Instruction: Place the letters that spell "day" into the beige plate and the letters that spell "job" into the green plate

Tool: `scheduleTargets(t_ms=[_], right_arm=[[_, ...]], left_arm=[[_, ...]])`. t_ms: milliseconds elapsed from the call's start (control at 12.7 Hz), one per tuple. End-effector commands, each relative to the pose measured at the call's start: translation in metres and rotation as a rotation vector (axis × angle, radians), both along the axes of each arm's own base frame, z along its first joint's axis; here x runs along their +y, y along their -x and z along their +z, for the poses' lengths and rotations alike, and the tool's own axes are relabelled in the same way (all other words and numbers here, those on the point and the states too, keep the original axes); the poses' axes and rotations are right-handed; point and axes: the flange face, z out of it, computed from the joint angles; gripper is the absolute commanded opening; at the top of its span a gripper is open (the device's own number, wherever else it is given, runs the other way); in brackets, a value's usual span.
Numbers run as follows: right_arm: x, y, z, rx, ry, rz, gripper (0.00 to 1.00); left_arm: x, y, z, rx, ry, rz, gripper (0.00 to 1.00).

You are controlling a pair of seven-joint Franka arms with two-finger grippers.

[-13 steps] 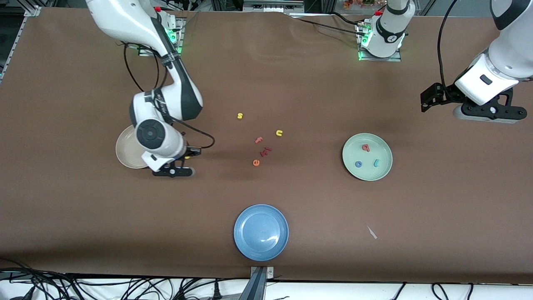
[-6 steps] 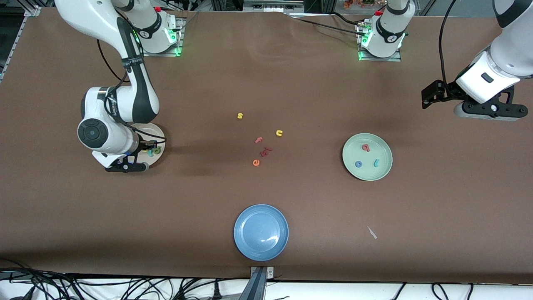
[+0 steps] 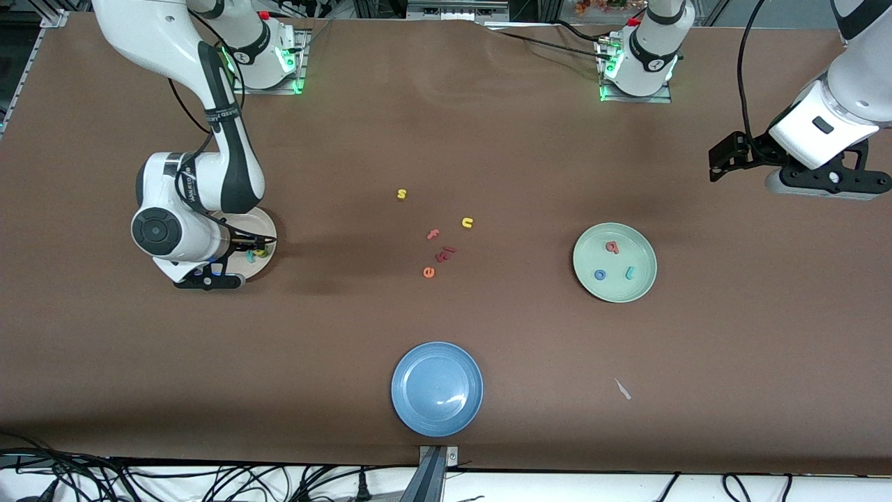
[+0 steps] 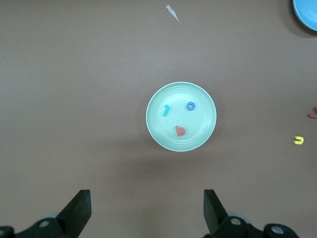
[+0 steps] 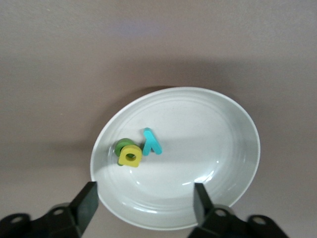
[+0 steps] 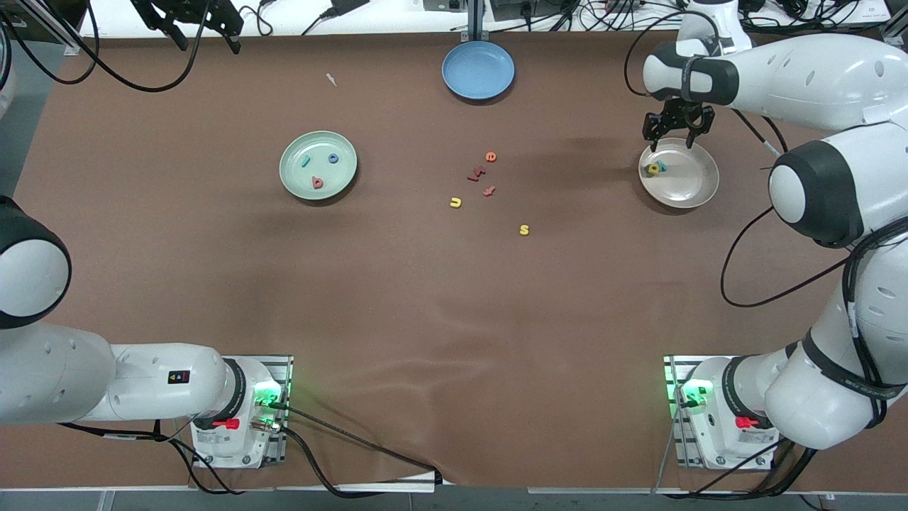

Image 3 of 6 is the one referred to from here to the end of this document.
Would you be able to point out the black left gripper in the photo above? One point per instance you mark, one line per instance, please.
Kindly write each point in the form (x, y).
(756, 148)

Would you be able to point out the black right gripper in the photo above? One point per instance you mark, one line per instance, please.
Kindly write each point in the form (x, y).
(239, 245)

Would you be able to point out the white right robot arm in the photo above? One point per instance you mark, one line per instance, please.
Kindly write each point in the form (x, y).
(167, 233)

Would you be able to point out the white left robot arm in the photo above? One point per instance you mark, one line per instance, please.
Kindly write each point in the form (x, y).
(857, 90)

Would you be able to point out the beige brown plate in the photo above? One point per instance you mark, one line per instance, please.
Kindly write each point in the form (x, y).
(268, 226)

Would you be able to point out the brown table cover sheet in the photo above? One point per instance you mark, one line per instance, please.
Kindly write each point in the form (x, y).
(139, 348)

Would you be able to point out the pale green plate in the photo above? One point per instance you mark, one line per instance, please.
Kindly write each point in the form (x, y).
(614, 293)

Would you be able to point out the orange flower decoration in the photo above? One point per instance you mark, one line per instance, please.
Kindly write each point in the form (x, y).
(599, 5)

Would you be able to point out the blue plate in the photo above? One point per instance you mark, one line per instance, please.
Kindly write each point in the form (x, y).
(437, 389)

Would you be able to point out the white paper sliver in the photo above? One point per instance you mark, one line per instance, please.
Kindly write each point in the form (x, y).
(622, 389)

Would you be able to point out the black power plug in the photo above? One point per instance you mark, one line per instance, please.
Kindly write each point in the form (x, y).
(362, 491)

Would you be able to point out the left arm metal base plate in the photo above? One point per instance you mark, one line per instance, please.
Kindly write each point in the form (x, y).
(637, 99)

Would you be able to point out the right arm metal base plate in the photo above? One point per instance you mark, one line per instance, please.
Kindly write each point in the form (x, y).
(302, 70)

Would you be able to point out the grey metal camera post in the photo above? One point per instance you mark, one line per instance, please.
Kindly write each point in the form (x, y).
(432, 481)

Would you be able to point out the aluminium frame rail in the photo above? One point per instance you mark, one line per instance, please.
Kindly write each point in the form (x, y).
(54, 19)

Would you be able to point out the aluminium frame bar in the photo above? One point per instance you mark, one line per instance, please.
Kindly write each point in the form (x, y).
(453, 12)

